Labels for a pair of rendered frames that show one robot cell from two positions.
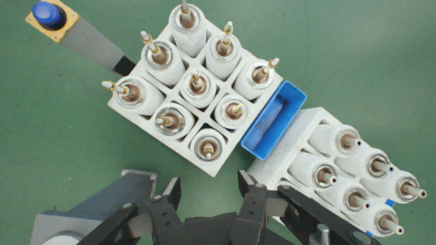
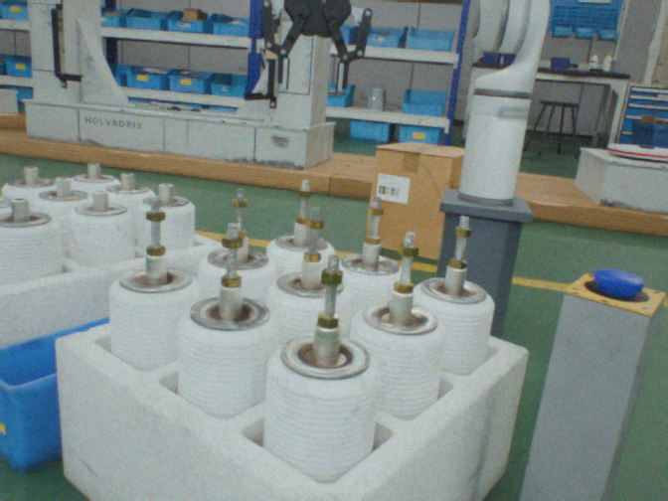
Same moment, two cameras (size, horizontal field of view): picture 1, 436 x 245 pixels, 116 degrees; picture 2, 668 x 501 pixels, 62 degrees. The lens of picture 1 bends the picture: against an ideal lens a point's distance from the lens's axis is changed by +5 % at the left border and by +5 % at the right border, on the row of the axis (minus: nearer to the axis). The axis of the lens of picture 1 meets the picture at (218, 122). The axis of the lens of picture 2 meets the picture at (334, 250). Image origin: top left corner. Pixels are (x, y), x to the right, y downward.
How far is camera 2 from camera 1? 0.70 m
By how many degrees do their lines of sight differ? 73
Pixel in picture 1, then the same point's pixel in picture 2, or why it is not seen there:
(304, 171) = (128, 223)
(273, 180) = (179, 253)
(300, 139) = (85, 276)
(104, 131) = not seen: hidden behind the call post
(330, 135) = (46, 232)
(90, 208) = (483, 235)
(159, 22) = not seen: outside the picture
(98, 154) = not seen: hidden behind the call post
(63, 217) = (499, 210)
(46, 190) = (652, 375)
